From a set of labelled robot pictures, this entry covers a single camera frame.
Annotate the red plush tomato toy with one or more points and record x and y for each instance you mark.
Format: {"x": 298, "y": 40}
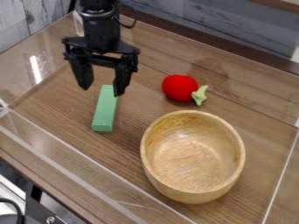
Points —
{"x": 183, "y": 89}

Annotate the green rectangular block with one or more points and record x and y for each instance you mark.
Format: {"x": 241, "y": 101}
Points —
{"x": 106, "y": 110}

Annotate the light wooden bowl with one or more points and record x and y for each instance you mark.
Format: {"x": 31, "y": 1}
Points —
{"x": 193, "y": 155}

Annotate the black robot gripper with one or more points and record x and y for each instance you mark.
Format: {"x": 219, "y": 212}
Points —
{"x": 102, "y": 48}

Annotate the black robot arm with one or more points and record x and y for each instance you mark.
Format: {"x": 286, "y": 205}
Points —
{"x": 99, "y": 9}

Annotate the black metal table bracket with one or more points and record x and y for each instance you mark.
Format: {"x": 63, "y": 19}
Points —
{"x": 36, "y": 213}

